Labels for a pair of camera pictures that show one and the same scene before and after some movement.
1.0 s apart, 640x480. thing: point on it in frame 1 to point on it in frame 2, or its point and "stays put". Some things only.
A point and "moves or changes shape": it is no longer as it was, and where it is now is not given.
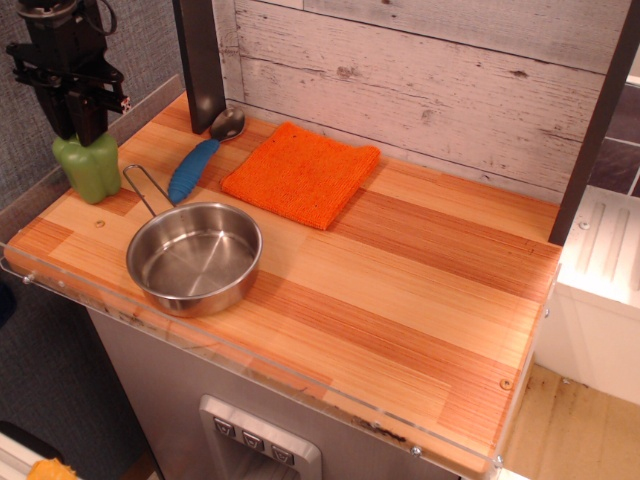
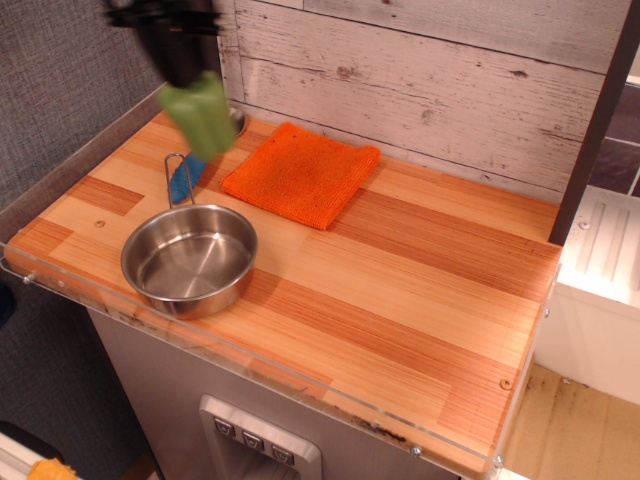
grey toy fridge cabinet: (201, 417) stays put
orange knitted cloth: (302, 175) stays put
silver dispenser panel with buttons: (246, 447) stays put
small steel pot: (191, 259) moves or changes shape
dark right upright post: (580, 173) stays put
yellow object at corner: (51, 469) stays put
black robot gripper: (64, 58) to (173, 31)
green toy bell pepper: (94, 169) to (204, 108)
